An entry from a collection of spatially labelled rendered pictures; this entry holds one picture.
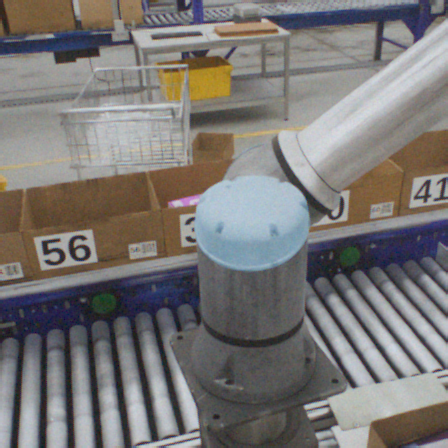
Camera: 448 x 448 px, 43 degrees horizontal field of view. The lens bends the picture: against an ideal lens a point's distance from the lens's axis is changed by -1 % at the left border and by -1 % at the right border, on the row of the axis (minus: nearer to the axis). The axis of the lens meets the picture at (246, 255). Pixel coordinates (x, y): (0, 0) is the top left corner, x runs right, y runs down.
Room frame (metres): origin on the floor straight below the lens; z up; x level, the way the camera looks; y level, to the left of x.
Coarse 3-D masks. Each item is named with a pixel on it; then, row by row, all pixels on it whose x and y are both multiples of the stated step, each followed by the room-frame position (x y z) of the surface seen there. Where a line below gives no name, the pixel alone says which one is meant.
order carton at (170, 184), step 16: (224, 160) 1.81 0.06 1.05; (160, 176) 1.75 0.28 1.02; (176, 176) 1.76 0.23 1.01; (192, 176) 1.78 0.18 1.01; (208, 176) 1.79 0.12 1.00; (160, 192) 1.75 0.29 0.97; (176, 192) 1.76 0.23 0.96; (192, 192) 1.78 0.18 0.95; (160, 208) 1.47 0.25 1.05; (176, 208) 1.47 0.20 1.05; (192, 208) 1.48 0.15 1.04; (176, 224) 1.47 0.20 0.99; (176, 240) 1.47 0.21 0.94
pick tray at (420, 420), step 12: (420, 408) 0.86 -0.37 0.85; (432, 408) 0.87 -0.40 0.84; (444, 408) 0.88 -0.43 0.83; (384, 420) 0.84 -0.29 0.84; (396, 420) 0.85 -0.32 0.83; (408, 420) 0.86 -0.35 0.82; (420, 420) 0.86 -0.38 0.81; (432, 420) 0.87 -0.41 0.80; (444, 420) 0.88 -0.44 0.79; (372, 432) 0.81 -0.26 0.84; (384, 432) 0.84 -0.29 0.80; (396, 432) 0.85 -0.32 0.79; (408, 432) 0.86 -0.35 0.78; (420, 432) 0.86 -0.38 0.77; (432, 432) 0.87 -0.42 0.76; (372, 444) 0.81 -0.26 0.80; (384, 444) 0.84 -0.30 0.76
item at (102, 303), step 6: (102, 294) 1.34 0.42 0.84; (108, 294) 1.34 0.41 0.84; (96, 300) 1.33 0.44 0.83; (102, 300) 1.33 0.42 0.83; (108, 300) 1.33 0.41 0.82; (114, 300) 1.34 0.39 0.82; (96, 306) 1.33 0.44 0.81; (102, 306) 1.33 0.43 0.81; (108, 306) 1.33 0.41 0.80; (114, 306) 1.34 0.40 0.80; (102, 312) 1.33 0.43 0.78; (108, 312) 1.33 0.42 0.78
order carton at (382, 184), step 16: (384, 160) 1.79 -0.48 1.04; (368, 176) 1.88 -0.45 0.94; (384, 176) 1.65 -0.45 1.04; (400, 176) 1.66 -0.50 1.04; (352, 192) 1.62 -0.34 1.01; (368, 192) 1.63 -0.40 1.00; (384, 192) 1.65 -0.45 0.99; (352, 208) 1.62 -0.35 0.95; (368, 208) 1.64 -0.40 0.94; (336, 224) 1.61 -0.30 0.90; (352, 224) 1.62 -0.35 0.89
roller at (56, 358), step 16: (48, 336) 1.28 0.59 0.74; (64, 336) 1.29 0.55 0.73; (48, 352) 1.21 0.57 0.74; (64, 352) 1.22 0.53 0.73; (48, 368) 1.14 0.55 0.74; (64, 368) 1.15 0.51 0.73; (48, 384) 1.08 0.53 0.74; (64, 384) 1.09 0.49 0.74; (48, 400) 1.03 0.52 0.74; (64, 400) 1.03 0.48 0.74; (48, 416) 0.97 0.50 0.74; (64, 416) 0.97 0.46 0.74; (48, 432) 0.92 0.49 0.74; (64, 432) 0.92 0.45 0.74
